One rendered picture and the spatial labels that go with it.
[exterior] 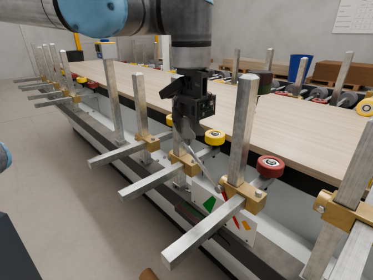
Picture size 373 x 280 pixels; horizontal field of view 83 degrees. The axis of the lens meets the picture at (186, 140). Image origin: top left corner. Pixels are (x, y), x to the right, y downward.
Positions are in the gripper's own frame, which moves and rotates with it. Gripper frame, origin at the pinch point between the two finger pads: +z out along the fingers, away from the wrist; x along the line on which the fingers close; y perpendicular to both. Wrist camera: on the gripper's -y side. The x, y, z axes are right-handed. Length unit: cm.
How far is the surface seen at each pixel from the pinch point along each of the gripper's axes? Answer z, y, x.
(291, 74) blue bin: 74, -195, 544
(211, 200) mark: 21.8, 6.1, 5.3
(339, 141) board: 9, 26, 53
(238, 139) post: -2.8, 13.2, 6.2
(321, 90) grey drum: 15, -12, 155
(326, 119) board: 9, 16, 74
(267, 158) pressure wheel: 8.8, 14.6, 21.8
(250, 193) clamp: 12.2, 18.3, 6.9
